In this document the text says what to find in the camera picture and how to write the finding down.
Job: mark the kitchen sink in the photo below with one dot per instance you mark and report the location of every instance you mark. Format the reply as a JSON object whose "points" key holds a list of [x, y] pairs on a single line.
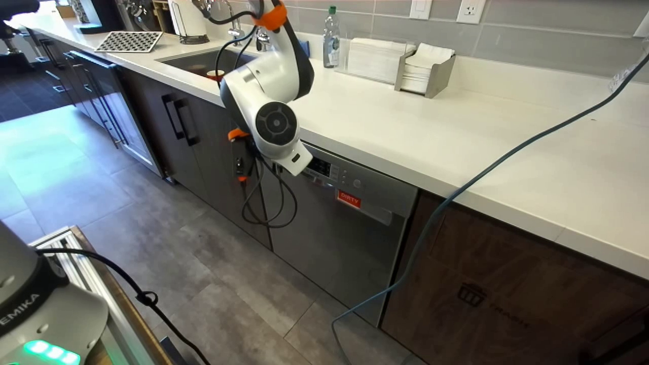
{"points": [[208, 65]]}

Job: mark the napkin holder with napkins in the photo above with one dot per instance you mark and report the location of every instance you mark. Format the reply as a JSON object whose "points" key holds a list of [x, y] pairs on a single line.
{"points": [[426, 71]]}

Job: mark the dark sink cabinet door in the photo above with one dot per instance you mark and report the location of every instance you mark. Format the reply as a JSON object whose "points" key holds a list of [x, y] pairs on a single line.
{"points": [[190, 140]]}

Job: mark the white wall outlet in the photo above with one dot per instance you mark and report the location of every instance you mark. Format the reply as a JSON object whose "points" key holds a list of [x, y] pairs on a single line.
{"points": [[471, 11]]}

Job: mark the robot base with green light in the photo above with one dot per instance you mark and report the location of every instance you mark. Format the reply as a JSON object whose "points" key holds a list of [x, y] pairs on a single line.
{"points": [[42, 318]]}

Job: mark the dish drying rack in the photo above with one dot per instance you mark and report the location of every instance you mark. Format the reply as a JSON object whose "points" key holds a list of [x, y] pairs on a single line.
{"points": [[129, 42]]}

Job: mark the clear plastic bottle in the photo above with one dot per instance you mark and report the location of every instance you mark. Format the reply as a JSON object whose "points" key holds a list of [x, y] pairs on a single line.
{"points": [[331, 40]]}

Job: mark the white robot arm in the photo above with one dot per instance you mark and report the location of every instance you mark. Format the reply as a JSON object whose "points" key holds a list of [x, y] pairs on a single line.
{"points": [[259, 93]]}

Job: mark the stainless steel dishwasher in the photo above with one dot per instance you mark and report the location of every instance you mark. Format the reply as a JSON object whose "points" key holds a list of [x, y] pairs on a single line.
{"points": [[339, 224]]}

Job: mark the wooden cabinet front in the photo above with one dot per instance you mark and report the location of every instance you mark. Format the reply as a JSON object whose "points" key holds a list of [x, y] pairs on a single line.
{"points": [[483, 292]]}

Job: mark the paper towel stack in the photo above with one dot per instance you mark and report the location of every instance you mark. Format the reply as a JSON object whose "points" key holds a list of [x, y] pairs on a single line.
{"points": [[376, 59]]}

